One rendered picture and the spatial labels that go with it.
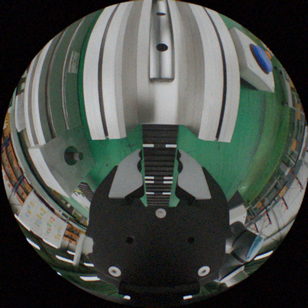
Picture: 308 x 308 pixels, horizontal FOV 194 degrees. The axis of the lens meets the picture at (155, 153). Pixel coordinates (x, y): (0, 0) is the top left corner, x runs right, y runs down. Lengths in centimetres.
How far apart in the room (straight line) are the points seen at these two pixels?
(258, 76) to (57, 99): 26
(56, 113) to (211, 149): 26
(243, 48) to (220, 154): 18
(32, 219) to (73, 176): 299
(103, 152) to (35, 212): 299
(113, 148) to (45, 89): 15
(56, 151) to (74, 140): 4
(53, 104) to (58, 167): 9
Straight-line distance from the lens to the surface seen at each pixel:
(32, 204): 303
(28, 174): 162
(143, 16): 15
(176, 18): 15
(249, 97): 22
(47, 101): 17
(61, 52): 20
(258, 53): 16
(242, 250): 52
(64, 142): 16
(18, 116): 35
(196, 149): 16
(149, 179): 17
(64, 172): 17
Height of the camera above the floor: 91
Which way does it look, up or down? 59 degrees down
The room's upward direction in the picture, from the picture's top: 176 degrees counter-clockwise
